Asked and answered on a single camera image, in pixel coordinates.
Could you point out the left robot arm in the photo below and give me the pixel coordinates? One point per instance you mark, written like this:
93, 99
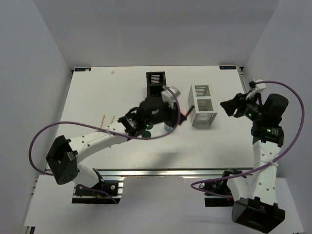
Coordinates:
65, 155

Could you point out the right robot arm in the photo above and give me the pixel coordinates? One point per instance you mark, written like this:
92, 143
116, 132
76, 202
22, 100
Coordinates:
255, 205

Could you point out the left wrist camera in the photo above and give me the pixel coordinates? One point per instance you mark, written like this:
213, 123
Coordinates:
169, 95

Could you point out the right blue table sticker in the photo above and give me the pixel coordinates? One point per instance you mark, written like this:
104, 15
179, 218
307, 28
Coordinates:
227, 67

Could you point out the blue table sticker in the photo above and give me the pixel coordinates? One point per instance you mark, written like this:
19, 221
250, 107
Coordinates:
227, 67
82, 69

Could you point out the red lip gloss tube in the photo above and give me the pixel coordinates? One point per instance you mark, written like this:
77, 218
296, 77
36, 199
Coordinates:
189, 111

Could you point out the white slotted organizer box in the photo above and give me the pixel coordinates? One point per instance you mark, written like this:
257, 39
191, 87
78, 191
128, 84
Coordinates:
204, 109

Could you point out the upper green round compact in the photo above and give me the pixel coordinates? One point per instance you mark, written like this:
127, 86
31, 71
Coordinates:
149, 126

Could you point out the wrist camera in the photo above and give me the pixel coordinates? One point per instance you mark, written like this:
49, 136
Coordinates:
256, 87
169, 95

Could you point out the white lotion bottle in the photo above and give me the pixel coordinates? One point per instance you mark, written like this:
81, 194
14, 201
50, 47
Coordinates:
167, 128

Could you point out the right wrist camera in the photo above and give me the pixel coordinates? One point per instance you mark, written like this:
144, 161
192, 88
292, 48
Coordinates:
256, 87

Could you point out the lower green round compact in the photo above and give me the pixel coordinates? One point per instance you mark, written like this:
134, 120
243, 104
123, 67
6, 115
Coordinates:
146, 134

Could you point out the left blue table sticker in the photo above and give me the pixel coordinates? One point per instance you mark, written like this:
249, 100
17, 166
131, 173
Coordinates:
82, 69

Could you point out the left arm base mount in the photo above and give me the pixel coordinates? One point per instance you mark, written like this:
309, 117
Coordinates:
104, 192

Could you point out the green round compact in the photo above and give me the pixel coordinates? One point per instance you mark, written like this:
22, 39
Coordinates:
146, 134
149, 126

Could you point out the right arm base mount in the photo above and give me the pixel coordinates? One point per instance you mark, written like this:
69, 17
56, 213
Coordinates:
221, 188

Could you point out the black slotted organizer box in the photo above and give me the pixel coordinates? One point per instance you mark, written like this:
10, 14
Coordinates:
155, 82

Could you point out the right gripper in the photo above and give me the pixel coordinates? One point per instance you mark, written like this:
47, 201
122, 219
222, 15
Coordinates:
238, 103

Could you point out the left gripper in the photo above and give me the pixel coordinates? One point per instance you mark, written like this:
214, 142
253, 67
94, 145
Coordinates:
173, 114

